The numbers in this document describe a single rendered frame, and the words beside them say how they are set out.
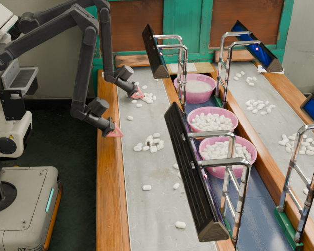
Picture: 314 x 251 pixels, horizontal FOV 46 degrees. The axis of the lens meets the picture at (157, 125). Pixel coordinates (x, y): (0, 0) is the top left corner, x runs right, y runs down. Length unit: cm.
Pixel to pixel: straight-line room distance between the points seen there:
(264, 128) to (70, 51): 200
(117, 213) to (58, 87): 231
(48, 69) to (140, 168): 204
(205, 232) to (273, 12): 197
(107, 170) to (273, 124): 93
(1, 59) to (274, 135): 132
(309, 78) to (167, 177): 245
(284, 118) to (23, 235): 153
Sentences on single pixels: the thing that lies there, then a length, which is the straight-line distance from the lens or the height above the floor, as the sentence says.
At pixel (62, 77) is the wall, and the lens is 356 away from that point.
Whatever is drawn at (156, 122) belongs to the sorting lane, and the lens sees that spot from 200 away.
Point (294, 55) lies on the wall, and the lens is 367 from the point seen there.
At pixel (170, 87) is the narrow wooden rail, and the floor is 76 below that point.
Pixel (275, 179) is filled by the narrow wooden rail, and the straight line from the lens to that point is 167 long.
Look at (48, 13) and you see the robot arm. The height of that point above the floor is 129.
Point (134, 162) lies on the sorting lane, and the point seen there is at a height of 74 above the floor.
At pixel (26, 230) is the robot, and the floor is 28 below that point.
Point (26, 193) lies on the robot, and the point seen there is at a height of 28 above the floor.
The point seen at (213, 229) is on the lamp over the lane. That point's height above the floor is 109.
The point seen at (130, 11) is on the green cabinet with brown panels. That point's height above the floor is 114.
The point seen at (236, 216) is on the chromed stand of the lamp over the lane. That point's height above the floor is 88.
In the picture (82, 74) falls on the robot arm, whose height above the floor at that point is 116.
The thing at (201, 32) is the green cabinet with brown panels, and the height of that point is 99.
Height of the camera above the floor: 181
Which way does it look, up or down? 33 degrees down
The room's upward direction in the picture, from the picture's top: straight up
